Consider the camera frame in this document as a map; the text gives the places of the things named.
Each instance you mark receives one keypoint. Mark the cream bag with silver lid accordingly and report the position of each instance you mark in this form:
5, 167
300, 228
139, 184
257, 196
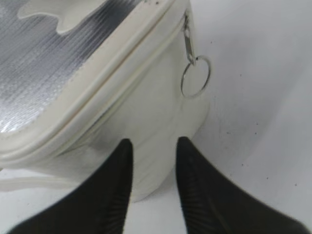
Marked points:
78, 76

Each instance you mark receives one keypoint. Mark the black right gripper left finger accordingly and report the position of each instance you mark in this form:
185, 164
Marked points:
98, 206

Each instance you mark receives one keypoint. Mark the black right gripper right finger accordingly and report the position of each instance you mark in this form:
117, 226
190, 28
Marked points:
211, 204

